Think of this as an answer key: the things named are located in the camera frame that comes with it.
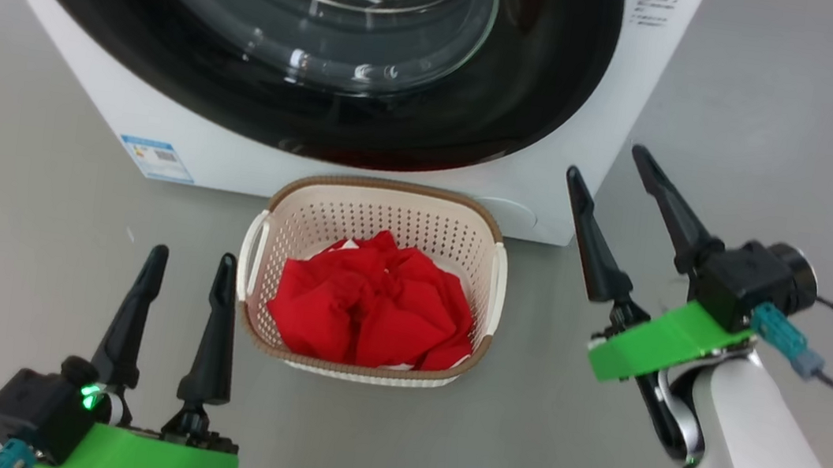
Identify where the red and white garment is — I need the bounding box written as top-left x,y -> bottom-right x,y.
321,224 -> 488,380
260,231 -> 388,367

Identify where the white front-load washing machine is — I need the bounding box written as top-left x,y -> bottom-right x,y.
0,0 -> 709,261

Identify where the cream perforated laundry basket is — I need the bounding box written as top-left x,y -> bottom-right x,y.
225,162 -> 520,400

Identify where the black cable with teal plug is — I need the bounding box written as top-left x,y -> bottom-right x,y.
0,436 -> 39,468
743,286 -> 833,395

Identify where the blue energy label sticker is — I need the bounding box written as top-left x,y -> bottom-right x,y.
114,133 -> 200,186

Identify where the dark round glass washer door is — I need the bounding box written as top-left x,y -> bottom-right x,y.
0,0 -> 628,199

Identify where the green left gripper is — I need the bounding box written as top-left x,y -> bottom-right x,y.
34,231 -> 266,468

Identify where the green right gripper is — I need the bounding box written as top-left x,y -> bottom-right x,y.
540,135 -> 777,401

